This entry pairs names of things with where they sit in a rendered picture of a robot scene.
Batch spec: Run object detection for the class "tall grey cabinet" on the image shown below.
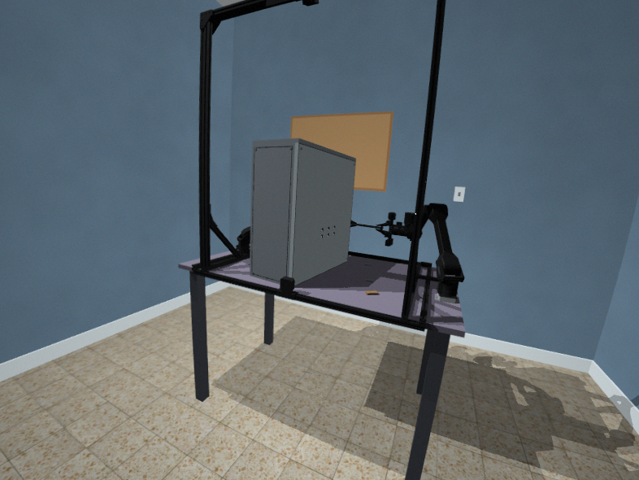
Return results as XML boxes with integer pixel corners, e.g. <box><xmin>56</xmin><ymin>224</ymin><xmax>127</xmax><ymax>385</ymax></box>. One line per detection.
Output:
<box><xmin>250</xmin><ymin>138</ymin><xmax>356</xmax><ymax>284</ymax></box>

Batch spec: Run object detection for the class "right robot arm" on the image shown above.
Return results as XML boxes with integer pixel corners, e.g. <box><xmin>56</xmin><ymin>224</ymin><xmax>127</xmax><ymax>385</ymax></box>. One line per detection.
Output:
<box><xmin>402</xmin><ymin>203</ymin><xmax>464</xmax><ymax>299</ymax></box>

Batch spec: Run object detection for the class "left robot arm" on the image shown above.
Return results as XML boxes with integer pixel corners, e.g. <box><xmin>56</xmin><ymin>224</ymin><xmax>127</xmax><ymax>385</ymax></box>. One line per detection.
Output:
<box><xmin>237</xmin><ymin>226</ymin><xmax>250</xmax><ymax>254</ymax></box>

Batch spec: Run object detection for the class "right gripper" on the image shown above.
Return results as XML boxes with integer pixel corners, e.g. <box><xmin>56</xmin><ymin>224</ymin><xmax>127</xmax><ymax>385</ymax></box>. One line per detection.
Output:
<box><xmin>376</xmin><ymin>212</ymin><xmax>404</xmax><ymax>247</ymax></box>

